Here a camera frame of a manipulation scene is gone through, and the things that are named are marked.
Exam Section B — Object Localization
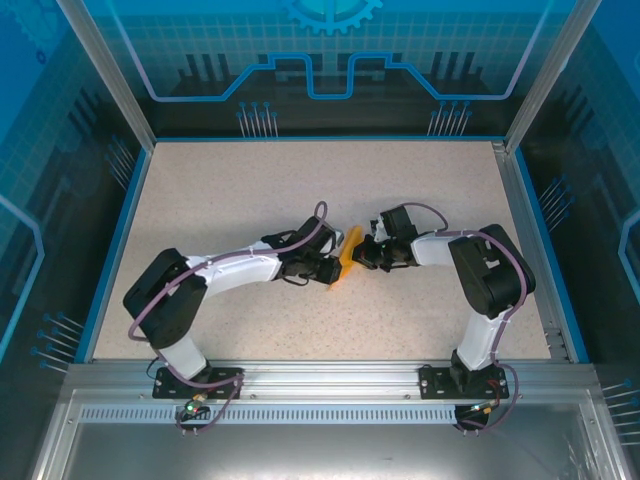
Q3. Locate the orange paper sheet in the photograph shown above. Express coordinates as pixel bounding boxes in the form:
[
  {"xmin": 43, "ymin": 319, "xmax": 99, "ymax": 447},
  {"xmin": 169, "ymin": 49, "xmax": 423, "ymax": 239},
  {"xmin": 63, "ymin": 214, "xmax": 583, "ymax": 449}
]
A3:
[{"xmin": 327, "ymin": 225, "xmax": 364, "ymax": 293}]

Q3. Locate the grey metal sheet panel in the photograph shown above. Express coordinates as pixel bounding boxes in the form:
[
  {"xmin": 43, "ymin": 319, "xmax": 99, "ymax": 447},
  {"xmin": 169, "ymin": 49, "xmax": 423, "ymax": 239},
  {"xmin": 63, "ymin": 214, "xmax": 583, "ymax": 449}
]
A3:
[{"xmin": 29, "ymin": 389, "xmax": 631, "ymax": 480}]

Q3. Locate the blue table edge strip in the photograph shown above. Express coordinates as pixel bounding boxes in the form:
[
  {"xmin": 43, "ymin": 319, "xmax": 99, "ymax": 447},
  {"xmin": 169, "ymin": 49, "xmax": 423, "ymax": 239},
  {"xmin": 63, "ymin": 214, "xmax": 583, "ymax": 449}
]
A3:
[
  {"xmin": 73, "ymin": 147, "xmax": 155, "ymax": 364},
  {"xmin": 508, "ymin": 148, "xmax": 592, "ymax": 364}
]

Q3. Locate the long aluminium base rail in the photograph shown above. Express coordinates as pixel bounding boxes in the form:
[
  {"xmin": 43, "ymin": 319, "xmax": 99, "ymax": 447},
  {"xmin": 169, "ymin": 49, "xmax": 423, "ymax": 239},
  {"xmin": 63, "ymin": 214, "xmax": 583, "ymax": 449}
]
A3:
[{"xmin": 64, "ymin": 358, "xmax": 599, "ymax": 401}]

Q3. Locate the aluminium side rail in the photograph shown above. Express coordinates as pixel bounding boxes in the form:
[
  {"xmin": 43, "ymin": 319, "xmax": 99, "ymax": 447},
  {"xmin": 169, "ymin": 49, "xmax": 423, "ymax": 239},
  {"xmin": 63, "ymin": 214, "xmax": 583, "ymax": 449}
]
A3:
[{"xmin": 491, "ymin": 141, "xmax": 572, "ymax": 362}]

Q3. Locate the slotted grey cable duct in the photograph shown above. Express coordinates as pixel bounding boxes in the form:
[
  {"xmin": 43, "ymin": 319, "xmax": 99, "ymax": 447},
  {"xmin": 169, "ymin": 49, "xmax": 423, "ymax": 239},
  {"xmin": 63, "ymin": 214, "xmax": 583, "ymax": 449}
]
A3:
[{"xmin": 77, "ymin": 405, "xmax": 501, "ymax": 425}]

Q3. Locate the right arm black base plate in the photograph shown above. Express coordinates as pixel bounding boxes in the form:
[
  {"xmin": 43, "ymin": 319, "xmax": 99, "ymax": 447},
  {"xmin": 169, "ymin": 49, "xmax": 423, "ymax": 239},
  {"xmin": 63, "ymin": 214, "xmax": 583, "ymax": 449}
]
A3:
[{"xmin": 418, "ymin": 364, "xmax": 507, "ymax": 401}]

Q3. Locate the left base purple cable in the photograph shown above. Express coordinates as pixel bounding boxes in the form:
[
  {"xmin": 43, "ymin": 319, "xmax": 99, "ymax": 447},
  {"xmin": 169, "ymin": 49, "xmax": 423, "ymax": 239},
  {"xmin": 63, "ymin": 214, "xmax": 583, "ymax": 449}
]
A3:
[{"xmin": 162, "ymin": 368, "xmax": 246, "ymax": 432}]

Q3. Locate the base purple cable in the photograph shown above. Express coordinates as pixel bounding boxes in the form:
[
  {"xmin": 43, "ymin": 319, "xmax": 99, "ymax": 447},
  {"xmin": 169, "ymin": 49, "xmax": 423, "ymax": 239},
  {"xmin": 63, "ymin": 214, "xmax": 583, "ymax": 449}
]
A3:
[
  {"xmin": 162, "ymin": 368, "xmax": 246, "ymax": 432},
  {"xmin": 452, "ymin": 352, "xmax": 516, "ymax": 434}
]

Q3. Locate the left base cable connector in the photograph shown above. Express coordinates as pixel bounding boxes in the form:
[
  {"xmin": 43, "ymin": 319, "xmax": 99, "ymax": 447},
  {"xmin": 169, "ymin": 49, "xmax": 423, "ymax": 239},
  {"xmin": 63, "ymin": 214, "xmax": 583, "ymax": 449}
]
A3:
[{"xmin": 183, "ymin": 393, "xmax": 209, "ymax": 417}]

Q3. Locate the base cable connector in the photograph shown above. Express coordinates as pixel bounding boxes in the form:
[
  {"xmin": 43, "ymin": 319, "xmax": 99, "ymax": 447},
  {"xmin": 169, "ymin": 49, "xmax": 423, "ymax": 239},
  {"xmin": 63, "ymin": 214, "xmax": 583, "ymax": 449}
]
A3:
[
  {"xmin": 467, "ymin": 399, "xmax": 504, "ymax": 416},
  {"xmin": 183, "ymin": 393, "xmax": 209, "ymax": 417}
]

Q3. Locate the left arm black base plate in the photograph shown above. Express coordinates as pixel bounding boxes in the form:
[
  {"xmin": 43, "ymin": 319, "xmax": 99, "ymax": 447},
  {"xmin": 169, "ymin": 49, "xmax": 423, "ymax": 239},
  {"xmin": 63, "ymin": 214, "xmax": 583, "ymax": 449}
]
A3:
[{"xmin": 152, "ymin": 366, "xmax": 246, "ymax": 401}]

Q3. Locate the right base cable connector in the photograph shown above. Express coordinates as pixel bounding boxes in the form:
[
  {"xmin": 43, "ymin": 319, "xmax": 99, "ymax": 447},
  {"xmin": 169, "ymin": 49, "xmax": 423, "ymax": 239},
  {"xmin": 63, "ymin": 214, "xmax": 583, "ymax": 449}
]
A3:
[{"xmin": 467, "ymin": 399, "xmax": 504, "ymax": 416}]

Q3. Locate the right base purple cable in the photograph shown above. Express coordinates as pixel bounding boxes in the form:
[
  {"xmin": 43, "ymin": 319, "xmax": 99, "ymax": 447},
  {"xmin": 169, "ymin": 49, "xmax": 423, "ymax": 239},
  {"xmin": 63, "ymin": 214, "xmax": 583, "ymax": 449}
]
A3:
[{"xmin": 452, "ymin": 352, "xmax": 516, "ymax": 434}]

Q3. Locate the aluminium frame post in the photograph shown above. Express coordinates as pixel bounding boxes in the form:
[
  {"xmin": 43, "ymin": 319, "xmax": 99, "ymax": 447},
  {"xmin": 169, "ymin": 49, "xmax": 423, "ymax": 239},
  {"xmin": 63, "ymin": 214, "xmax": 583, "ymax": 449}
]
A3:
[
  {"xmin": 503, "ymin": 0, "xmax": 604, "ymax": 154},
  {"xmin": 55, "ymin": 0, "xmax": 157, "ymax": 151}
]

